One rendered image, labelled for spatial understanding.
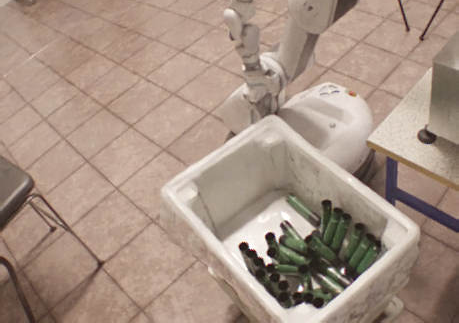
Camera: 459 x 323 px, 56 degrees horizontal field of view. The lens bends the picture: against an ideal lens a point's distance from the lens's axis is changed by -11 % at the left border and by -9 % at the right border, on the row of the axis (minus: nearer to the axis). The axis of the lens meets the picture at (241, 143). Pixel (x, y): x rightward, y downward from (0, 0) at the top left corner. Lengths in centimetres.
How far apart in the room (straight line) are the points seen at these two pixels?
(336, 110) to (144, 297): 113
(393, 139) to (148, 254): 127
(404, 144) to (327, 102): 78
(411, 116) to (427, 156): 16
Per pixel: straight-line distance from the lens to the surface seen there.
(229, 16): 138
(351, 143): 184
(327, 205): 137
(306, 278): 125
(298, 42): 158
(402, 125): 133
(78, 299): 218
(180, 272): 204
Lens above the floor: 167
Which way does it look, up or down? 43 degrees down
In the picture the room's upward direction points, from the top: 17 degrees counter-clockwise
